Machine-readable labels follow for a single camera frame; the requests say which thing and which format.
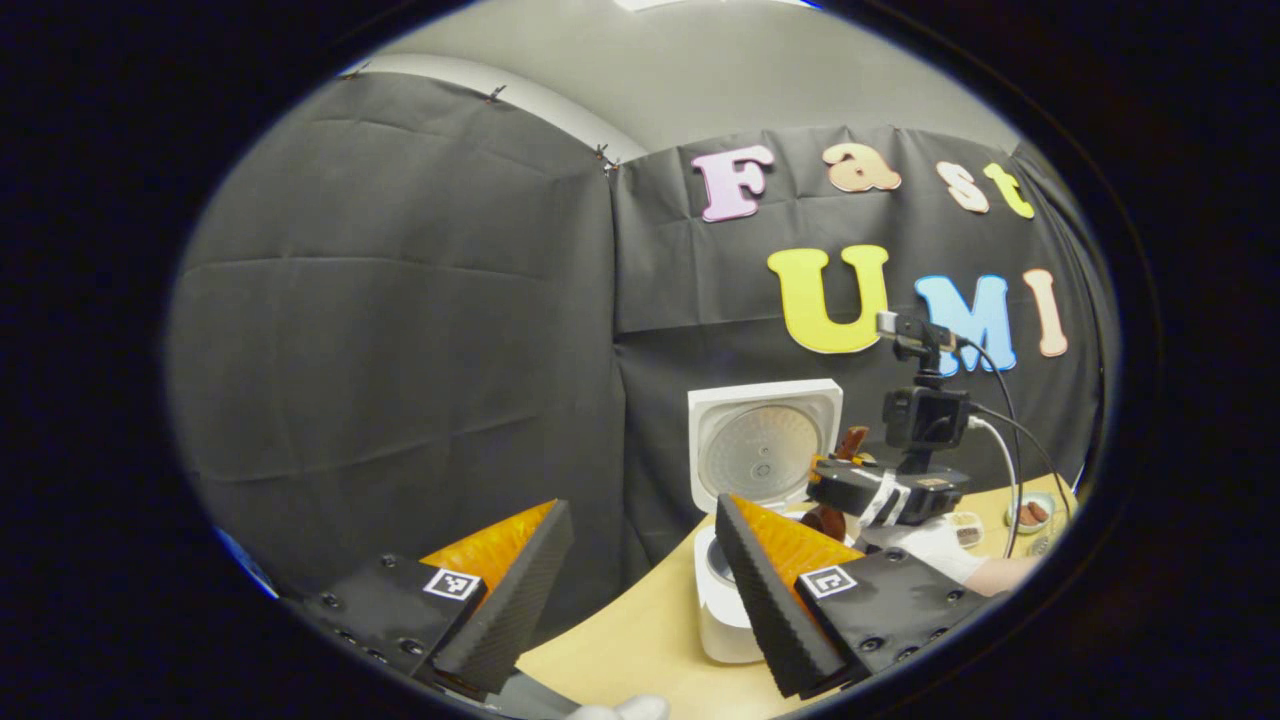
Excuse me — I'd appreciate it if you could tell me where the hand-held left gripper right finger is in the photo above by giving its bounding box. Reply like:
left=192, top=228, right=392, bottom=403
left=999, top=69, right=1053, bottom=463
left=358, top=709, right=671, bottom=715
left=713, top=492, right=1001, bottom=701

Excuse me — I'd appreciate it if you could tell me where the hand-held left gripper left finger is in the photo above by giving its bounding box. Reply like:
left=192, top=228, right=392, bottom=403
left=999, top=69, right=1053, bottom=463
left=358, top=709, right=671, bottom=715
left=300, top=498, right=576, bottom=701

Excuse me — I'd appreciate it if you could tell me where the white rice cooker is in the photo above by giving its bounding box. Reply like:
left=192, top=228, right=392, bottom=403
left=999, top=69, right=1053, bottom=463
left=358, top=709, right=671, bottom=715
left=687, top=378, right=844, bottom=665

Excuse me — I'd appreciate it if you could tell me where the pale green plate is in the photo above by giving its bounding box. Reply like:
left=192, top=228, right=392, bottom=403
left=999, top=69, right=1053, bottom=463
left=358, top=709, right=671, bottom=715
left=1008, top=491, right=1056, bottom=535

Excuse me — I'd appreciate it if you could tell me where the large ceiling light panel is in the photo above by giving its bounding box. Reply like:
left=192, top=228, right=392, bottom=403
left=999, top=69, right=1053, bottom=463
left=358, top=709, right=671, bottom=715
left=615, top=0, right=813, bottom=11

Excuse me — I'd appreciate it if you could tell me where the black cable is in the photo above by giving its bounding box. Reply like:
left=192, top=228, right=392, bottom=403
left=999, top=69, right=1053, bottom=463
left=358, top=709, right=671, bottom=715
left=955, top=338, right=1023, bottom=559
left=968, top=405, right=1076, bottom=521

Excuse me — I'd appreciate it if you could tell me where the white cable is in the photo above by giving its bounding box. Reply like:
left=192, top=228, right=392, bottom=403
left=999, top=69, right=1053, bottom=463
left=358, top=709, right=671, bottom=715
left=968, top=415, right=1019, bottom=521

